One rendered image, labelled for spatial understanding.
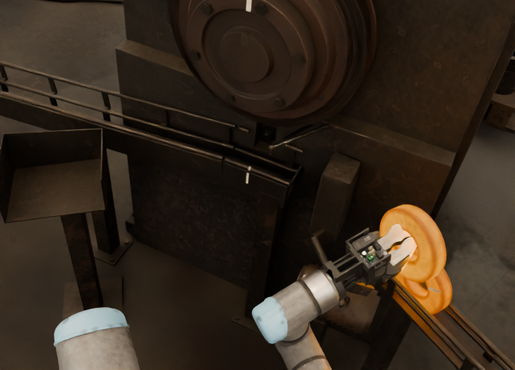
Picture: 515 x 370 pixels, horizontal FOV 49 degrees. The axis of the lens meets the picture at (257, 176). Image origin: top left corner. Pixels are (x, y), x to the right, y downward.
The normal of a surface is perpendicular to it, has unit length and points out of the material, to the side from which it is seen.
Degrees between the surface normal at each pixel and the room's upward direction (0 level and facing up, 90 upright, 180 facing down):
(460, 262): 0
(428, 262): 88
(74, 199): 5
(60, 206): 5
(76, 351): 25
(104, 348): 12
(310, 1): 45
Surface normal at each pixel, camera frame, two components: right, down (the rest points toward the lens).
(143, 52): 0.08, -0.70
